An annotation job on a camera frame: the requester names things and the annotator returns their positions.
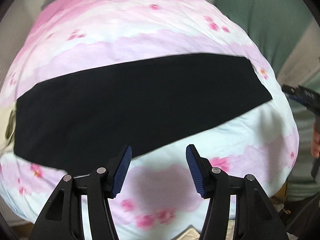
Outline beige garment on bed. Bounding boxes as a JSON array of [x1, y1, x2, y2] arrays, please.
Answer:
[[1, 104, 16, 154]]

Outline pink floral bed sheet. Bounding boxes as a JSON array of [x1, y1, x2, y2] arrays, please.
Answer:
[[1, 0, 299, 239]]

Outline black pants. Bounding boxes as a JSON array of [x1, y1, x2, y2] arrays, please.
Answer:
[[14, 53, 272, 176]]

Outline person's right hand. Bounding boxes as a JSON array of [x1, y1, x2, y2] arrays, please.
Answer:
[[311, 124, 320, 159]]

